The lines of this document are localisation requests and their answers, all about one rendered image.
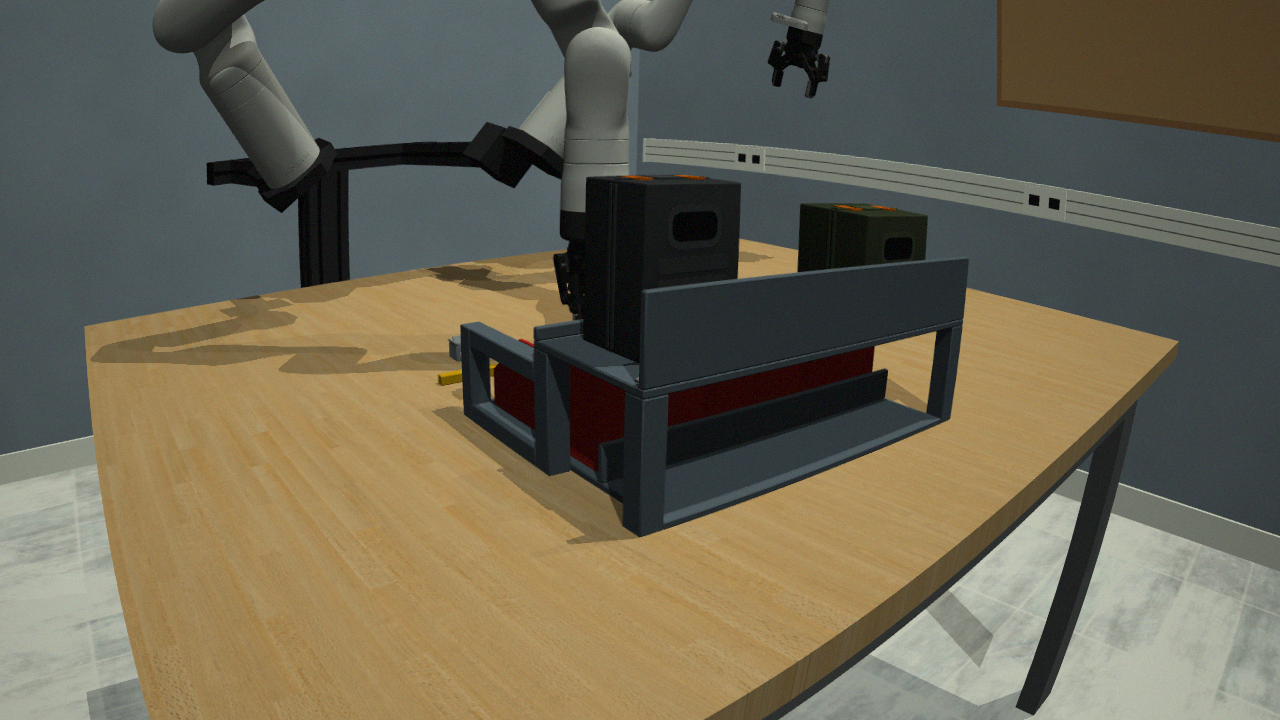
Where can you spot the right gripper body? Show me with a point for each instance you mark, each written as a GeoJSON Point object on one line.
{"type": "Point", "coordinates": [572, 229]}

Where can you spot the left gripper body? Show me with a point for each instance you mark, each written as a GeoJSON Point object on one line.
{"type": "Point", "coordinates": [811, 43]}

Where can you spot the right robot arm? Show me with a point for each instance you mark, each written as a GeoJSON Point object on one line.
{"type": "Point", "coordinates": [251, 101]}

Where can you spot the red open-front bin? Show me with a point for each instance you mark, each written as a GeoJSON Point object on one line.
{"type": "Point", "coordinates": [597, 408]}
{"type": "Point", "coordinates": [741, 392]}
{"type": "Point", "coordinates": [836, 368]}

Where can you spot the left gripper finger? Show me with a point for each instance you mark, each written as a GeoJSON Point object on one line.
{"type": "Point", "coordinates": [821, 72]}
{"type": "Point", "coordinates": [780, 63]}

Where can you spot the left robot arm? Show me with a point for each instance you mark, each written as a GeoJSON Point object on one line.
{"type": "Point", "coordinates": [650, 26]}

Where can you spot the yellow bar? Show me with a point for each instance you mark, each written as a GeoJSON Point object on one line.
{"type": "Point", "coordinates": [456, 376]}

